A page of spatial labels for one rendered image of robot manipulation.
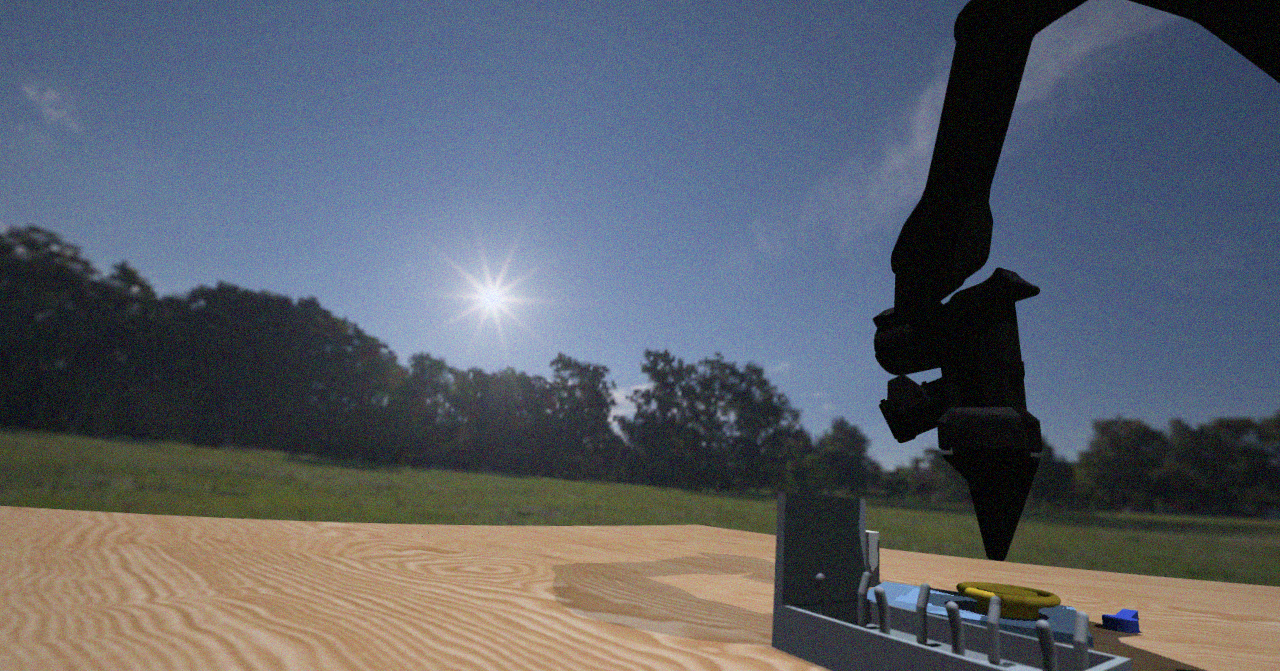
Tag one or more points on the light blue square mat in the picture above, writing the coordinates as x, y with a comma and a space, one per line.
1061, 618

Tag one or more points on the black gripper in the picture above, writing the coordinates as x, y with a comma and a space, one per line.
992, 437

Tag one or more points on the yellow plate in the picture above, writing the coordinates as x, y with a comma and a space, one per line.
1017, 601

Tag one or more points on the dark grey dish rack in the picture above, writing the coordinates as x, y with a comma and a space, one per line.
821, 613

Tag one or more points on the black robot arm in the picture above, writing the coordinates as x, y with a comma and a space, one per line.
947, 237

